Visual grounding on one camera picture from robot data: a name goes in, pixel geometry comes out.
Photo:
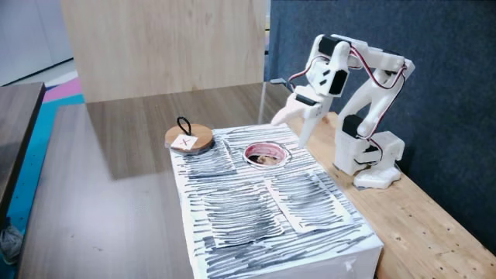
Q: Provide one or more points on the brown debris piece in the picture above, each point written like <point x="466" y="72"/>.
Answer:
<point x="267" y="159"/>

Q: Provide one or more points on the large striped paper sheet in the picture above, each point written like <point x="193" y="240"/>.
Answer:
<point x="242" y="217"/>
<point x="308" y="201"/>

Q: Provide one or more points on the small striped paper sheet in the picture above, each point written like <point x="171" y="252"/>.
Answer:
<point x="211" y="160"/>

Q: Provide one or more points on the round wooden disc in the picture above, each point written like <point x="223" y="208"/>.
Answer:
<point x="199" y="135"/>

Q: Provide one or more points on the paper label with red X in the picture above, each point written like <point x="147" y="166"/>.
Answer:
<point x="184" y="142"/>

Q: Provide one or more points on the white box with black stripes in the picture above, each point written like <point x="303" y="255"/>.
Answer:
<point x="271" y="240"/>

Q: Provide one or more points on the dark blue partition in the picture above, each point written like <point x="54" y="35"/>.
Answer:
<point x="445" y="116"/>

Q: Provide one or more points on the light wooden panel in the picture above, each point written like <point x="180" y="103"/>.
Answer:
<point x="162" y="46"/>

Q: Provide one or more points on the colourful floor mat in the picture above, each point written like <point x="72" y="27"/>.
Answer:
<point x="35" y="147"/>

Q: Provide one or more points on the dark wooden side table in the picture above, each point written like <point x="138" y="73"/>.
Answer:
<point x="15" y="128"/>

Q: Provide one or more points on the grey shoe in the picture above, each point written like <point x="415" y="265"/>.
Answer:
<point x="11" y="243"/>

